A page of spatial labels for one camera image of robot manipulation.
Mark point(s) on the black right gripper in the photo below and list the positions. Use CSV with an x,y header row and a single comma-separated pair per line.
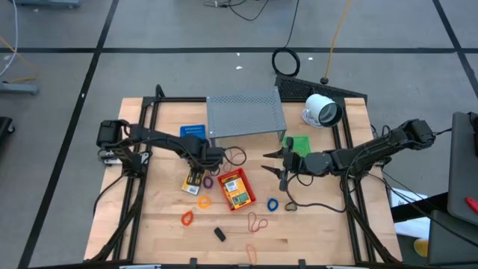
x,y
313,164

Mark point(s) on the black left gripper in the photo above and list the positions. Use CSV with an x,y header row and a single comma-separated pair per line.
x,y
203,155

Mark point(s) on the purple coil wristband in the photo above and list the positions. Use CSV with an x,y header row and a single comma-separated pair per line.
x,y
203,182

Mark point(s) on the yellow product card package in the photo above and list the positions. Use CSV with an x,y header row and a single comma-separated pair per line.
x,y
239,197
192,190

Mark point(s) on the yellow coil wristband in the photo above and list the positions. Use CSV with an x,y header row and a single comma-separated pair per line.
x,y
198,202

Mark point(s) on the blue coil wristband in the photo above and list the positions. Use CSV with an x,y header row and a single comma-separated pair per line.
x,y
268,204

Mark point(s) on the red rubber band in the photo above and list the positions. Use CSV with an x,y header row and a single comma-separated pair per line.
x,y
249,224

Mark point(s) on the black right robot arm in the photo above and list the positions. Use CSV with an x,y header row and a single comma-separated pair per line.
x,y
373,149

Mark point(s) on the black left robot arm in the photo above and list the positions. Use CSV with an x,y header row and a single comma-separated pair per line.
x,y
160,136

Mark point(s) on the red plastic basket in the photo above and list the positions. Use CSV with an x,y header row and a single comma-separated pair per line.
x,y
221,176

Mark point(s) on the brown rubber band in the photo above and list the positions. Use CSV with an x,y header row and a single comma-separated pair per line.
x,y
228,168

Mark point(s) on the green plastic basket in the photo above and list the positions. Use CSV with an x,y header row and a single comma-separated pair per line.
x,y
302,143

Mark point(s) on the orange coil wristband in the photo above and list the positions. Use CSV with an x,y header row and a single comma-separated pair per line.
x,y
182,218

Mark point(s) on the blue plastic basket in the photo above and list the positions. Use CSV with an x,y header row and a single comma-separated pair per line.
x,y
192,131

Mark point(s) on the grey perforated metal riser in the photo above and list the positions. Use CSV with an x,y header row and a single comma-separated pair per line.
x,y
244,116

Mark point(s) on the small black cylinder block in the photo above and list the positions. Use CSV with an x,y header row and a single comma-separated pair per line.
x,y
220,234

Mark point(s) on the black perforated metal panel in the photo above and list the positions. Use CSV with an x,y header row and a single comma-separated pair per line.
x,y
298,89

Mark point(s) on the black table edge clamp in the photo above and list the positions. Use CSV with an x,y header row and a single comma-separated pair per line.
x,y
301,263
193,262

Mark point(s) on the black bar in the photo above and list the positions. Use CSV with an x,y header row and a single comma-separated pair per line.
x,y
418,207

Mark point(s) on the white bag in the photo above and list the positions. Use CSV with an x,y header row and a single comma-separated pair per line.
x,y
411,228

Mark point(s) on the yellow object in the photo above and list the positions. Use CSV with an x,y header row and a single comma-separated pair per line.
x,y
421,248

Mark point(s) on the dark grey case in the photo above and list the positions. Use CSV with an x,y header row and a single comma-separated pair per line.
x,y
463,168

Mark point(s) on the dark grey box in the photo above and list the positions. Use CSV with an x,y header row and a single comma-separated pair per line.
x,y
452,243

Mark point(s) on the black caster base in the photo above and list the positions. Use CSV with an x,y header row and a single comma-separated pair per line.
x,y
4,129

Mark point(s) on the grey stand foot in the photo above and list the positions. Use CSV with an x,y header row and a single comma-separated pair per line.
x,y
18,88

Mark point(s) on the grey cart base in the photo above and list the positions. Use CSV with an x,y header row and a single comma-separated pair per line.
x,y
48,3

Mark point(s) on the black aluminium table frame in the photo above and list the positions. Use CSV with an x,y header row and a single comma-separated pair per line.
x,y
175,99

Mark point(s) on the silver bracket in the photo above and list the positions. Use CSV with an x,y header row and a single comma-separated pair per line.
x,y
140,266
341,267

